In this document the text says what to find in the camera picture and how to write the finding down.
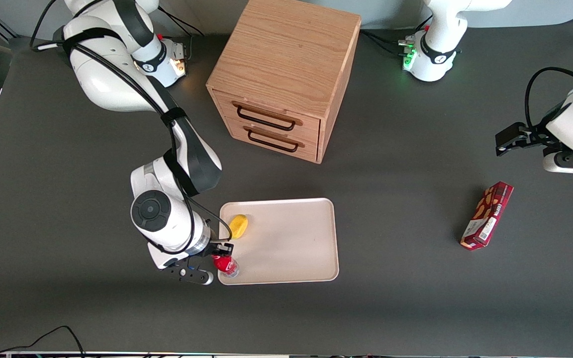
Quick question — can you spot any black base cable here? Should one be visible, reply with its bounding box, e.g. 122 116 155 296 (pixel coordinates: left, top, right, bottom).
360 14 433 56
158 8 207 63

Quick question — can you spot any black cable on table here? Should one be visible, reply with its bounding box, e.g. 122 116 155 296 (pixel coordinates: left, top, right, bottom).
0 325 86 358

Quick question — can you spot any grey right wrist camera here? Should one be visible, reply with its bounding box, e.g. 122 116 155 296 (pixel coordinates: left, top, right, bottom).
169 265 215 286

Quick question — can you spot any yellow lemon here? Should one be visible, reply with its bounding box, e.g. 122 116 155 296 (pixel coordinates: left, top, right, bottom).
229 214 249 240

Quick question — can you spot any wooden drawer front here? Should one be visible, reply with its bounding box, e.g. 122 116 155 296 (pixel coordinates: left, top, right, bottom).
214 89 321 143
223 117 320 163

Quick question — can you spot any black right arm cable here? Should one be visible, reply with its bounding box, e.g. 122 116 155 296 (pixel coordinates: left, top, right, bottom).
29 0 233 256

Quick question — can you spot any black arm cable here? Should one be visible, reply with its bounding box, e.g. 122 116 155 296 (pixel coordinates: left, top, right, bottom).
29 0 233 256
524 67 573 131

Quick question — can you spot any black drawer handle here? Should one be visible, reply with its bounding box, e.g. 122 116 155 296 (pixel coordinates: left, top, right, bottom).
243 126 305 153
232 101 303 132

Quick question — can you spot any black left base cable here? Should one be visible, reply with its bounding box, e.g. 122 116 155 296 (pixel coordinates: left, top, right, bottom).
360 14 433 56

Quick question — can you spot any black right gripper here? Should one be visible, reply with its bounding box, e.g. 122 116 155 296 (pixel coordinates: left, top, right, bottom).
189 242 234 270

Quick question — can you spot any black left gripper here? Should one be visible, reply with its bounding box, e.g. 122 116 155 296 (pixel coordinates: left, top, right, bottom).
495 122 562 158

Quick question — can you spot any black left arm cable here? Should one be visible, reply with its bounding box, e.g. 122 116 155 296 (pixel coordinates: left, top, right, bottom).
524 67 573 131

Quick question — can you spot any red snack box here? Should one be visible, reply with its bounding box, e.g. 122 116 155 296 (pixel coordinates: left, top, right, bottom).
460 181 514 251

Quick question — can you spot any black right base cable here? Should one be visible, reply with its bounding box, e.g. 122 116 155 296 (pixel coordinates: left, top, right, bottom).
158 8 207 63

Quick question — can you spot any beige plastic tray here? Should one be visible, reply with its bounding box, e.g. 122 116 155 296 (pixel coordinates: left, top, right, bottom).
217 198 340 286

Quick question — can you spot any wooden drawer cabinet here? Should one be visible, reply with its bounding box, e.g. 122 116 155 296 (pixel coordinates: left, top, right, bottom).
206 0 362 165

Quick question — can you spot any red coke bottle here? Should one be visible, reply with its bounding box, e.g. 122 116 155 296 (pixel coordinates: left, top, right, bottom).
211 254 240 278

